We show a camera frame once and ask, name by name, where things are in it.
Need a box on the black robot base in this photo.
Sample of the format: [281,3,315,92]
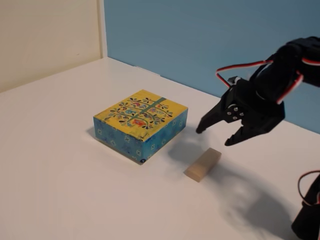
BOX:
[291,172,320,240]

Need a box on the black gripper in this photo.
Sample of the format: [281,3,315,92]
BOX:
[195,79,286,147]

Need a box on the red white black servo cable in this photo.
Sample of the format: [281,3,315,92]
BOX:
[215,57,320,105]

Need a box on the red black looped cable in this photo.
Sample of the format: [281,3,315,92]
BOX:
[297,170,320,206]

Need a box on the yellow and blue floral box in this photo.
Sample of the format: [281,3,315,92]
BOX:
[93,89,189,165]

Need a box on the wooden Jenga block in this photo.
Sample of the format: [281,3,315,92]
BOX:
[184,147,222,183]

